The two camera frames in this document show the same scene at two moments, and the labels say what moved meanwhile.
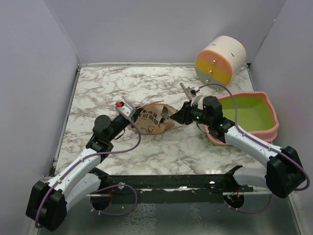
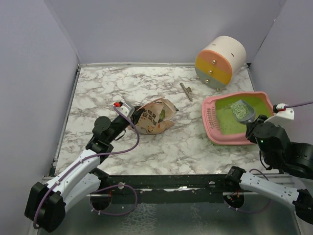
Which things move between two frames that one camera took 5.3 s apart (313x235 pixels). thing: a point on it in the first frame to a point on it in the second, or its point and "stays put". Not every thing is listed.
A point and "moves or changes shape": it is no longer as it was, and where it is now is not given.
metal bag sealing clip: (186, 91) stays put
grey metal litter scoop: (165, 112) to (242, 112)
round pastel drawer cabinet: (224, 58) stays put
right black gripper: (183, 116) to (248, 133)
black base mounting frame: (167, 189) stays put
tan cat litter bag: (148, 121) moves or changes shape
